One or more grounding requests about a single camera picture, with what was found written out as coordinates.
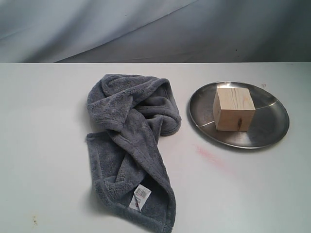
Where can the white barcode label tag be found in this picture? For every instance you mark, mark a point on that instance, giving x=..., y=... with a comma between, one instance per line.
x=139, y=198

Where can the grey-blue fleece towel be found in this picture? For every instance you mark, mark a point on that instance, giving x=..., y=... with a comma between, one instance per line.
x=131, y=113

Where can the light wooden cube block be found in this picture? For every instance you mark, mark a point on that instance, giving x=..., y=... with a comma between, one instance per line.
x=233, y=109

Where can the round stainless steel plate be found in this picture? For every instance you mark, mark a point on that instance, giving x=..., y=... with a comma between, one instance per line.
x=269, y=125

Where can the grey backdrop cloth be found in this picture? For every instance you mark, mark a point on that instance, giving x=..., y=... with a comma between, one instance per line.
x=155, y=31

